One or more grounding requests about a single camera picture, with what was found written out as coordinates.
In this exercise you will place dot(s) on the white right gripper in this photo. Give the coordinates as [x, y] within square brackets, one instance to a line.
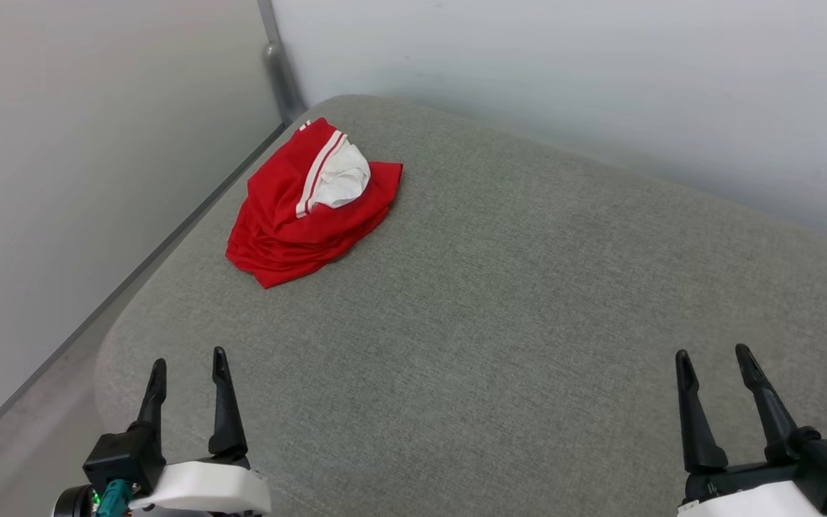
[751, 499]

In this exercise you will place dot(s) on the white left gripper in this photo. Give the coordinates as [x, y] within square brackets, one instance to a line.
[212, 488]

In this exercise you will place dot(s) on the red Bulls basketball jersey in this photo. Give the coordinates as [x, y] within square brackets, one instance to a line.
[277, 230]

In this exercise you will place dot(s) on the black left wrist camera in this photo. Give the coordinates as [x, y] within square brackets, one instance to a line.
[123, 456]

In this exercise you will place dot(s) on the grey metal post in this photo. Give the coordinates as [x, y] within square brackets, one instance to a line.
[281, 72]

